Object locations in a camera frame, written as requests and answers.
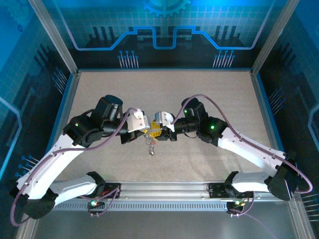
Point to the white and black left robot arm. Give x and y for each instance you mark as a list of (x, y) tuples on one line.
[(45, 169)]

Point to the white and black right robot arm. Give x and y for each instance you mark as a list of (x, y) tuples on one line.
[(249, 149)]

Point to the blue table border strip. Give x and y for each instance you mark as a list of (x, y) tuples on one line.
[(271, 112), (58, 124)]

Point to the aluminium table side rail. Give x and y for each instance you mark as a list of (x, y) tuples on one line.
[(64, 112), (266, 112)]

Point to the thin aluminium table rail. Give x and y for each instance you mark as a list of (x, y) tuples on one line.
[(164, 70)]

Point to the long aluminium base rail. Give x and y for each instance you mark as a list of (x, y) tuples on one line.
[(164, 190)]

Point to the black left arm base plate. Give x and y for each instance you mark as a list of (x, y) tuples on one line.
[(113, 190)]

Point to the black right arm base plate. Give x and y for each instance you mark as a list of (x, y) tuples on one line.
[(215, 190)]

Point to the aluminium frame post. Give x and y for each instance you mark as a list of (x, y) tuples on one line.
[(55, 37), (273, 37)]

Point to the steel base plate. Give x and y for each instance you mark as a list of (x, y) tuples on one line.
[(162, 226)]

